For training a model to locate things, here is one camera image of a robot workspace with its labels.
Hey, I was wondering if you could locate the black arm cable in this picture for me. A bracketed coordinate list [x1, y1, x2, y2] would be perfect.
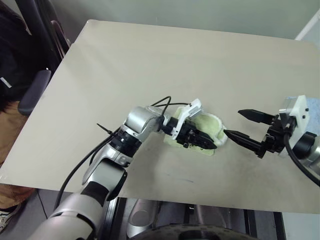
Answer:
[53, 95, 195, 212]
[284, 123, 320, 188]

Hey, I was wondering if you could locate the thin black floor cable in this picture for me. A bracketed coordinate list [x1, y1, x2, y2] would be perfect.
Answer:
[36, 189, 49, 221]

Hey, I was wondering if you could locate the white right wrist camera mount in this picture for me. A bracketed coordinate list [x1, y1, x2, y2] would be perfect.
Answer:
[279, 95, 311, 131]

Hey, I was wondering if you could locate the dark perforated round disc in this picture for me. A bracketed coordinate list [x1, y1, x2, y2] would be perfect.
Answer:
[141, 221, 232, 240]

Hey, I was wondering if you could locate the green terry towel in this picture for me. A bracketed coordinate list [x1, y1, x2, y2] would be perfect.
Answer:
[162, 106, 227, 156]

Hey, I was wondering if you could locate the black table frame rail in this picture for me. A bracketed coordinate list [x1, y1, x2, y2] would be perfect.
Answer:
[101, 196, 131, 240]
[243, 209, 286, 240]

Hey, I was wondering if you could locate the black zip tie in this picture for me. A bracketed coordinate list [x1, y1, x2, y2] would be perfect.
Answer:
[96, 123, 118, 137]

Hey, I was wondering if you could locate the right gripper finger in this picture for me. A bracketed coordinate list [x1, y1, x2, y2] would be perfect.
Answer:
[223, 129, 267, 160]
[237, 108, 278, 125]

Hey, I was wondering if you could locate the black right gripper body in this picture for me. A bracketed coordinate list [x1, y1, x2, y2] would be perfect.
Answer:
[260, 113, 292, 155]

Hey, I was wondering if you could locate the person in black jacket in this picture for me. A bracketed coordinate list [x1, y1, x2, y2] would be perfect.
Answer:
[0, 0, 63, 235]

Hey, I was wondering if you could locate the dark office chair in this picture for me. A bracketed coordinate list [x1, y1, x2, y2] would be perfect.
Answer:
[18, 0, 73, 116]

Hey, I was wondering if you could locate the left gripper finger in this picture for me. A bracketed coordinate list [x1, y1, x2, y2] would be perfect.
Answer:
[188, 141, 217, 151]
[194, 130, 217, 149]

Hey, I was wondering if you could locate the silver rounded leg shell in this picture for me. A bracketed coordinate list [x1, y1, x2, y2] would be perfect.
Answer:
[125, 198, 162, 240]

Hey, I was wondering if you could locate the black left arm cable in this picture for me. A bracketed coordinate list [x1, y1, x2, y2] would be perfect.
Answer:
[53, 95, 195, 212]

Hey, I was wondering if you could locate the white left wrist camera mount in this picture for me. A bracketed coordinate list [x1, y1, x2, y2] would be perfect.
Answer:
[163, 98, 202, 140]

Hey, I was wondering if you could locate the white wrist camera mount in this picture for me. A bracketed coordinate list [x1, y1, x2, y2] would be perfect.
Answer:
[163, 98, 202, 140]
[279, 95, 311, 131]

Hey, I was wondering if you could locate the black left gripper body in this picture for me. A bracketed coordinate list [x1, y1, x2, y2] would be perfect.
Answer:
[175, 123, 201, 149]

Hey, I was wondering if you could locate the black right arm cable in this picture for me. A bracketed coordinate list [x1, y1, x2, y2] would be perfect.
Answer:
[284, 123, 320, 188]

